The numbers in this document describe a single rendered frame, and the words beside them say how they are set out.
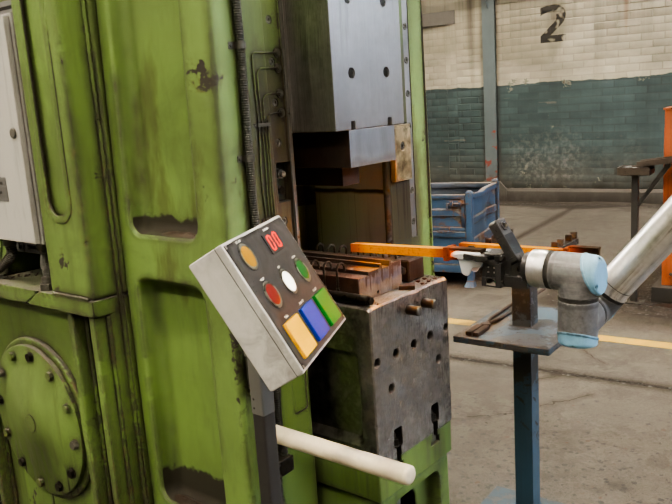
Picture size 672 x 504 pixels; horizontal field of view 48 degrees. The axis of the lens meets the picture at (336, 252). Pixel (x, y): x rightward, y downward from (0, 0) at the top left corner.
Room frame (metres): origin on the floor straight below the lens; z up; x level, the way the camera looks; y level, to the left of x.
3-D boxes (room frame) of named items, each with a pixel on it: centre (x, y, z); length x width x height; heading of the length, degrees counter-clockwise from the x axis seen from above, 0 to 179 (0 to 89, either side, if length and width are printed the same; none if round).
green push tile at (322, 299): (1.58, 0.03, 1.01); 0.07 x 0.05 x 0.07; 165
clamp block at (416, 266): (2.17, -0.18, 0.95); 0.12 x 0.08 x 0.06; 50
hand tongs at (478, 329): (2.41, -0.56, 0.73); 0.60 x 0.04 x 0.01; 144
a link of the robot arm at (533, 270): (1.73, -0.48, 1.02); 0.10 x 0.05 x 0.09; 140
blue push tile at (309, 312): (1.48, 0.06, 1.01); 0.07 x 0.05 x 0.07; 165
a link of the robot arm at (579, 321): (1.68, -0.55, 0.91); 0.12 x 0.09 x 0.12; 146
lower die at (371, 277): (2.13, 0.04, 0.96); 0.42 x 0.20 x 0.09; 50
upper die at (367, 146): (2.13, 0.04, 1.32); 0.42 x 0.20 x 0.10; 50
